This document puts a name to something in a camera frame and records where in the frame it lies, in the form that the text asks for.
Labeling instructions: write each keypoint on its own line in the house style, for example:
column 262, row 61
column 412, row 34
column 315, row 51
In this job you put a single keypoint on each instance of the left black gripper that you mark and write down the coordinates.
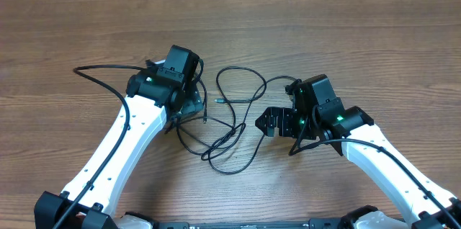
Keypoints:
column 194, row 101

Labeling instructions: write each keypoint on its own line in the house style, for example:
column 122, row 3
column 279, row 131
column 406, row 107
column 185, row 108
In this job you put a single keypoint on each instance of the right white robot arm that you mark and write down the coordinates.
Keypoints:
column 318, row 117

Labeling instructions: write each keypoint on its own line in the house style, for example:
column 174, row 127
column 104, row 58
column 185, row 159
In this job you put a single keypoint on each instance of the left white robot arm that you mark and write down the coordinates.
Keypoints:
column 160, row 92

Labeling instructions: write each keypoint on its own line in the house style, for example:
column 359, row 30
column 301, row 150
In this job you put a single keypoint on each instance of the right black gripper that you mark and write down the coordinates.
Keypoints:
column 271, row 117

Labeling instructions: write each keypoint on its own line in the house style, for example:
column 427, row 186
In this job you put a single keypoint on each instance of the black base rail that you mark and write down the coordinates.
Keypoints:
column 252, row 224

